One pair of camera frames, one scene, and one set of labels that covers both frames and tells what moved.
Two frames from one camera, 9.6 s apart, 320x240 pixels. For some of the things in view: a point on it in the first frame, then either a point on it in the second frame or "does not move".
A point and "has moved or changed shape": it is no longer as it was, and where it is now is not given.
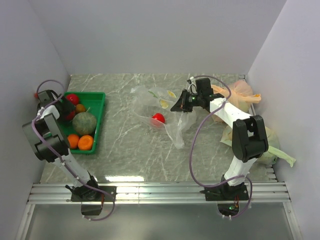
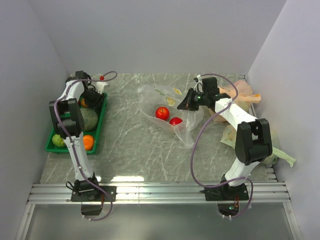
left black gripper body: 66,108 to 92,98
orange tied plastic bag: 242,96 does not move
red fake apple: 73,98 has moved or changed shape
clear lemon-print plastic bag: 154,105 has moved or changed shape
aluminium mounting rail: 134,193 does not move
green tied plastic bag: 275,152 does not move
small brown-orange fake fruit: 80,108 has moved or changed shape
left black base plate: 91,194 does not move
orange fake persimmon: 85,142 does not move
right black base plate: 223,192 does not move
